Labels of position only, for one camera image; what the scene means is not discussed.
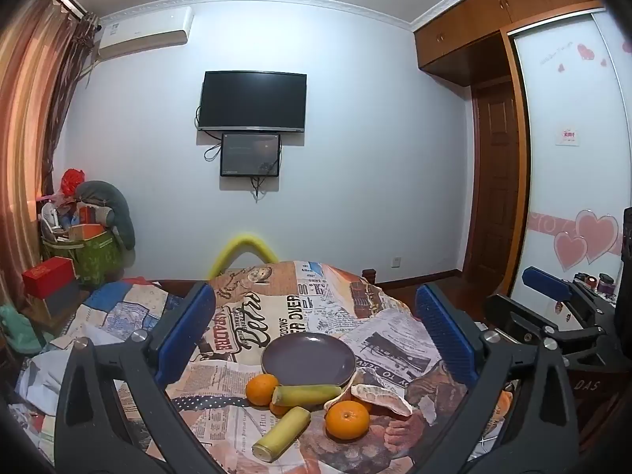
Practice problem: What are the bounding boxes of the green storage bag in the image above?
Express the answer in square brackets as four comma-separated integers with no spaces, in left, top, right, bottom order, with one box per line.
[42,229,123,287]

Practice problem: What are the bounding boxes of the grey neck pillow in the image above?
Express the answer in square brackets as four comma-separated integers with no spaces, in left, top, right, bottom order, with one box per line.
[76,180,136,250]

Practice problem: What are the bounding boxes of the purple round plate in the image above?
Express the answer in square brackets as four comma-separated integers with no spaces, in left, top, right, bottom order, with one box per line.
[261,332,357,388]

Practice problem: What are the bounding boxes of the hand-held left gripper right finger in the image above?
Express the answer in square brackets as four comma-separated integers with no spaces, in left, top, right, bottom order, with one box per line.
[414,284,579,474]

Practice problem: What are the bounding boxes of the small black wall monitor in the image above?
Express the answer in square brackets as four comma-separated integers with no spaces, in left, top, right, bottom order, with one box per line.
[220,132,282,177]

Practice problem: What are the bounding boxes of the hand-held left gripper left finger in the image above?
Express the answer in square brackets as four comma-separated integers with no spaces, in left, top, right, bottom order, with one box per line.
[53,280,218,474]

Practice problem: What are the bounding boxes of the newspaper print blanket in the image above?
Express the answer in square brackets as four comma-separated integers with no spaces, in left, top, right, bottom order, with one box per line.
[168,259,519,474]

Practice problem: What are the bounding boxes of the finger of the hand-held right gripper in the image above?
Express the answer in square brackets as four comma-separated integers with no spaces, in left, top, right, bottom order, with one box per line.
[522,265,618,329]
[483,293,618,356]

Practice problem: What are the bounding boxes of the white wardrobe door pink hearts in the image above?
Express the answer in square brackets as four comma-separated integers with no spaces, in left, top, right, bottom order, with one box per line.
[508,10,632,307]

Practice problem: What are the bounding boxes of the blue patchwork quilt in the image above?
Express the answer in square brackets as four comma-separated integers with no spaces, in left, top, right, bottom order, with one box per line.
[10,276,198,455]

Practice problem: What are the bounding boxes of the peeled pomelo segment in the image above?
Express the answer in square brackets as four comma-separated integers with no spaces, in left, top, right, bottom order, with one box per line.
[323,378,355,410]
[350,384,413,416]

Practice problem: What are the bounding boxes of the red long box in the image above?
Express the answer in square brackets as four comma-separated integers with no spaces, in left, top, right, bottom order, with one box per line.
[22,257,76,297]

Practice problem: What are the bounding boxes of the orange box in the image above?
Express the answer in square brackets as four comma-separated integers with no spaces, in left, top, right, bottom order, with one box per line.
[69,224,107,243]

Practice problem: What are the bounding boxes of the pink striped curtain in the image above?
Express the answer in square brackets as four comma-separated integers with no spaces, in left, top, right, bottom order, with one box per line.
[0,0,75,307]

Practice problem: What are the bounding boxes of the wooden overhead cabinet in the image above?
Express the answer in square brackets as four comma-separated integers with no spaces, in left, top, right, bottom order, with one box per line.
[414,0,600,80]

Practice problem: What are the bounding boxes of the white air conditioner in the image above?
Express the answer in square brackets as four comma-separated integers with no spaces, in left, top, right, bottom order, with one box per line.
[97,7,194,62]

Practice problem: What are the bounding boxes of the brown patterned curtain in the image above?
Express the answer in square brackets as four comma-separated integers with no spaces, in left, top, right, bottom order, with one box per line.
[42,10,100,198]

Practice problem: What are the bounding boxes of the brown wooden door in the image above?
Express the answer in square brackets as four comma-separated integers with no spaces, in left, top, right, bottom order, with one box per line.
[469,79,525,282]

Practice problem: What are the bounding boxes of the teal plush toy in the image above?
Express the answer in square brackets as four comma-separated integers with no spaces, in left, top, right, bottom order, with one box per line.
[0,303,55,356]

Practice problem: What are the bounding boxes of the grey box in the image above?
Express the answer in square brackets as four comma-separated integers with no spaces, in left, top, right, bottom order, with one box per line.
[32,281,84,317]

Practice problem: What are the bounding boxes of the red plastic bag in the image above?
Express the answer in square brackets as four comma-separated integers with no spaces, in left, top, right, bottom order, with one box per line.
[62,169,86,196]

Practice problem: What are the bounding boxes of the black wall television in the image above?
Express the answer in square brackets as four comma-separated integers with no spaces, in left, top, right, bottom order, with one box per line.
[196,71,308,133]

